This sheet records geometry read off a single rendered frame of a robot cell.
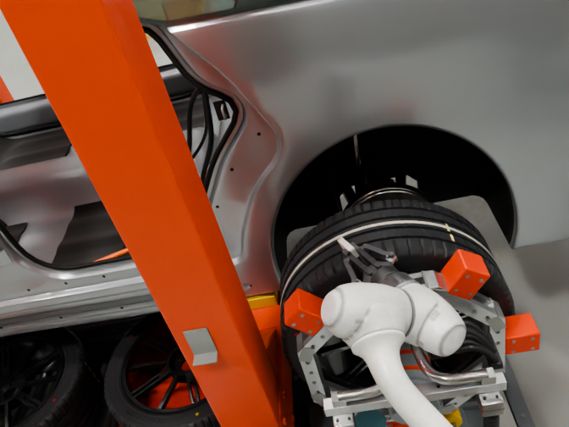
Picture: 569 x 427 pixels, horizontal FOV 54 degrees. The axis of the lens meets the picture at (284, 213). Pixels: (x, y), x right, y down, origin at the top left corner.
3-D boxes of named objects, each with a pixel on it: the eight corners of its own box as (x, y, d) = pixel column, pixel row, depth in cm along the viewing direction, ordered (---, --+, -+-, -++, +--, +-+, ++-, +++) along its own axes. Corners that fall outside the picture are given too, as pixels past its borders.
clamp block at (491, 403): (492, 381, 136) (492, 368, 132) (504, 414, 128) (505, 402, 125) (471, 385, 136) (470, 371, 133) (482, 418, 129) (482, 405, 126)
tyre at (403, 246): (527, 285, 179) (414, 154, 148) (558, 344, 160) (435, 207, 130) (361, 373, 205) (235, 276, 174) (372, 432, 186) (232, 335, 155)
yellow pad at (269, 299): (278, 278, 214) (274, 268, 211) (278, 305, 202) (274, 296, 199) (242, 285, 215) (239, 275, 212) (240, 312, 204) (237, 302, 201)
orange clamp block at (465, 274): (461, 280, 143) (482, 255, 138) (470, 302, 137) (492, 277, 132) (438, 272, 141) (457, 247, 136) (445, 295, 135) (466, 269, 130)
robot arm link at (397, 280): (430, 301, 122) (414, 287, 127) (416, 274, 117) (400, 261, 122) (398, 326, 122) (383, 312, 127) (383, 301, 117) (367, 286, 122)
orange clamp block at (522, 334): (496, 334, 156) (529, 328, 155) (505, 357, 150) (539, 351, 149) (496, 317, 152) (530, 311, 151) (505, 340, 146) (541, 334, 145)
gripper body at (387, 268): (383, 309, 126) (362, 289, 134) (412, 286, 127) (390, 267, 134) (371, 289, 122) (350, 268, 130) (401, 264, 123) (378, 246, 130)
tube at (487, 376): (472, 319, 142) (471, 290, 135) (496, 384, 126) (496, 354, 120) (402, 330, 144) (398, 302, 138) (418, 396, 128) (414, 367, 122)
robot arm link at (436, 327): (435, 281, 120) (388, 274, 114) (485, 320, 108) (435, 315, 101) (416, 324, 123) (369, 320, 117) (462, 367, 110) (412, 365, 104)
